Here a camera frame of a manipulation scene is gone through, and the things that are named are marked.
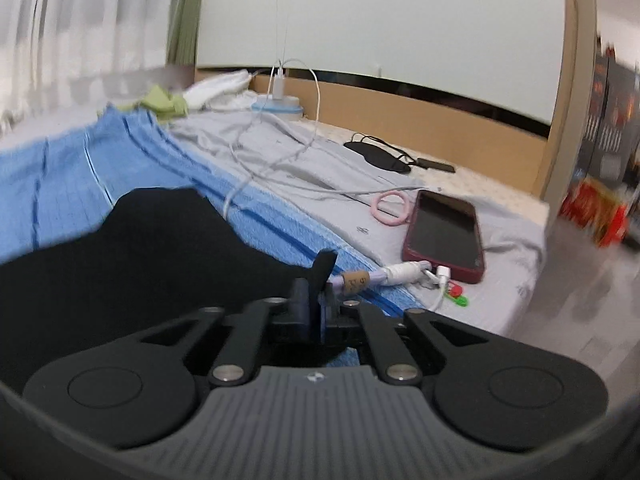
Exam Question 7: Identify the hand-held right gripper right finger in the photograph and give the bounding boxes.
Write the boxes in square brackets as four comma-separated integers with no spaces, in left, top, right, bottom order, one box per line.
[320,282,493,388]

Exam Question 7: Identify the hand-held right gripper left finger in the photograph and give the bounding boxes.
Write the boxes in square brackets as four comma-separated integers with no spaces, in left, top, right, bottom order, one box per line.
[140,277,319,388]

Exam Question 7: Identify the black pants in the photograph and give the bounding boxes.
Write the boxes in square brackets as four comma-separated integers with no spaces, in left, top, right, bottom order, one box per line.
[0,187,338,396]

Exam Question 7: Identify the red and green clip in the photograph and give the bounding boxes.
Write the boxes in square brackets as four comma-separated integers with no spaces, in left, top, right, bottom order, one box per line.
[440,282,471,307]

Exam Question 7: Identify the light grey bed sheet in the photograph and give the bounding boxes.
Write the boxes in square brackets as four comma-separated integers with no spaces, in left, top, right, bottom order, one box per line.
[167,105,551,337]

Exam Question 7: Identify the phone in red case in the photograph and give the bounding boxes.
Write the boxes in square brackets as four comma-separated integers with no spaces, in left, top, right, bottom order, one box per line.
[402,189,487,285]

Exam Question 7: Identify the black eye mask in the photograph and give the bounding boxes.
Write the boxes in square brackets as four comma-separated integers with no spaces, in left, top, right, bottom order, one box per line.
[344,132,416,176]

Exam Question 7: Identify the small black device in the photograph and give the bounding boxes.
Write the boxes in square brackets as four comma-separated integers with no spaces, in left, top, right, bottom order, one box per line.
[415,157,457,174]

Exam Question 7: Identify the round container with blue lid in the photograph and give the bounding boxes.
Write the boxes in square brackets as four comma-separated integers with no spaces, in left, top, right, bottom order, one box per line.
[250,95,305,121]

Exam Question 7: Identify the white cloth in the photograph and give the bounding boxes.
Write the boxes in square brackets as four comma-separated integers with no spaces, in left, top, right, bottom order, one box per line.
[182,70,254,111]

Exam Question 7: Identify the green cloth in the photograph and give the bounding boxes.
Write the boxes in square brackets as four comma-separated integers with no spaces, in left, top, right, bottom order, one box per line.
[120,85,191,122]

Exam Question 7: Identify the blue checked blanket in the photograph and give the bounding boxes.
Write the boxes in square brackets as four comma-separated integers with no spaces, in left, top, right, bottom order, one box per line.
[0,107,407,377]

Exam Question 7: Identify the red box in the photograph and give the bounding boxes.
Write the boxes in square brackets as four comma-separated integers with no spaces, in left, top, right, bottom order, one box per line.
[560,177,631,249]

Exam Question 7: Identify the green curtain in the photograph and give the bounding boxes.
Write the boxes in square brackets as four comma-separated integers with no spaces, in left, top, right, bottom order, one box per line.
[165,0,209,67]

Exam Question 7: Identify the dark cabinet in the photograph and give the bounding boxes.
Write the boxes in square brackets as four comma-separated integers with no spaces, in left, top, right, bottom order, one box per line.
[577,35,640,187]

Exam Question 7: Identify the white sheer curtain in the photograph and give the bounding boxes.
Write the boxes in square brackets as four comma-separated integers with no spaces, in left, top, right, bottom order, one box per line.
[0,0,194,132]

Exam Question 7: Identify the pink ring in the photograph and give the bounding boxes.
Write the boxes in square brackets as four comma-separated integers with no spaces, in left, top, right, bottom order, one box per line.
[371,191,414,225]

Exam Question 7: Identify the short white cable connector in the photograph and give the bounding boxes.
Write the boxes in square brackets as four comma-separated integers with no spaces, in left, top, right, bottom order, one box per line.
[424,267,452,312]

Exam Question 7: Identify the long white charging cable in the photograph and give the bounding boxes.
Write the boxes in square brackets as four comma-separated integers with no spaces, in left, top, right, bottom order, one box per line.
[222,57,324,221]

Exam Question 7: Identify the wooden door frame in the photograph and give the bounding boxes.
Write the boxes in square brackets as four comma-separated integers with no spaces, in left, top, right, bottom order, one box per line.
[532,0,601,211]

